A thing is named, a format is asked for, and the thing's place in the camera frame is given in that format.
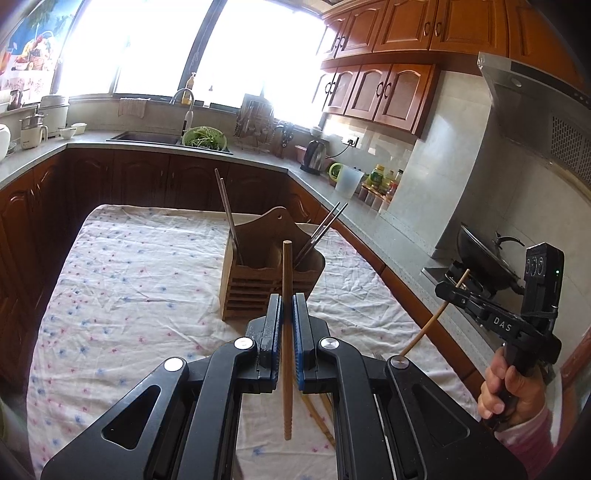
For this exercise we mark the steel electric kettle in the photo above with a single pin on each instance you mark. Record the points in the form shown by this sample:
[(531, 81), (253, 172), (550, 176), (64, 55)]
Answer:
[(314, 157)]

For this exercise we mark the lower wooden cabinets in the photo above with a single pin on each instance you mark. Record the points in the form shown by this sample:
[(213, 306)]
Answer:
[(45, 197)]

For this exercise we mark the white rice cooker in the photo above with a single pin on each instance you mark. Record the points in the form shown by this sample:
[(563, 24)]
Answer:
[(5, 140)]

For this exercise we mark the translucent plastic pitcher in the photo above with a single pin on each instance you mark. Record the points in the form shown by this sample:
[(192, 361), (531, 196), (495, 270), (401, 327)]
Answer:
[(348, 181)]

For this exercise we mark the steel chopstick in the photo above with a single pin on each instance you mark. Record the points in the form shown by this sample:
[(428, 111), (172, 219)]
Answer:
[(318, 235), (325, 233)]

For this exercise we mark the dish drying rack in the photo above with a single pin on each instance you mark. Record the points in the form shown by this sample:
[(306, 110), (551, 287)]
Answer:
[(255, 122)]

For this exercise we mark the upper wooden cabinets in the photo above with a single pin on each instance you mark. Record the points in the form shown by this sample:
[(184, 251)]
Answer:
[(382, 59)]

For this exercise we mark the condiment bottles group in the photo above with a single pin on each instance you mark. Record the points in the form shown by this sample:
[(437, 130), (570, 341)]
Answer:
[(378, 189)]

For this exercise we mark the wooden cabinets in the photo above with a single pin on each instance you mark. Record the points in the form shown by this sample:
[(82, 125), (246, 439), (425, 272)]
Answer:
[(382, 59), (45, 197)]

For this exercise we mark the person's right hand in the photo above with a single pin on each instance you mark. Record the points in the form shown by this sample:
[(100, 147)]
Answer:
[(508, 394)]

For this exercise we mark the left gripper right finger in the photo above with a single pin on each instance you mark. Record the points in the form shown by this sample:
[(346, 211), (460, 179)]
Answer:
[(310, 372)]

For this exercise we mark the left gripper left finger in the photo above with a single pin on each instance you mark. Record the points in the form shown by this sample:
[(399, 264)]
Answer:
[(265, 331)]

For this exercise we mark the green vegetable colander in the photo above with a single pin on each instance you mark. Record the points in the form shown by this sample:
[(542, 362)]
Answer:
[(205, 137)]

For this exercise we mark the tropical fruit poster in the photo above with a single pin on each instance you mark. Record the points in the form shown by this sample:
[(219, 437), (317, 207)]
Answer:
[(30, 57)]

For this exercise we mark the floral white tablecloth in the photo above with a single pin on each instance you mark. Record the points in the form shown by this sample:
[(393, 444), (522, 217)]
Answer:
[(140, 285)]

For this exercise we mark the black wok on stove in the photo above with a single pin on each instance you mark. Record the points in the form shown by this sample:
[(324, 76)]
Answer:
[(486, 263)]

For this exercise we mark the white electric pot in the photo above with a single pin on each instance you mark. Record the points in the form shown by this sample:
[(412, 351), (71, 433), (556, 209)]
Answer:
[(54, 108)]

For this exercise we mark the wooden utensil holder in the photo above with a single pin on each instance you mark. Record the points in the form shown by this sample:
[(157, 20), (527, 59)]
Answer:
[(252, 267)]

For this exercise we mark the steel range hood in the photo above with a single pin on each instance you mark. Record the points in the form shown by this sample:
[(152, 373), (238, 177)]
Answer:
[(541, 112)]

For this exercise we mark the white blender jug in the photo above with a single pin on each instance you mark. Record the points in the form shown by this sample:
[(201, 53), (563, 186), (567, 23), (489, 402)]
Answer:
[(33, 131)]

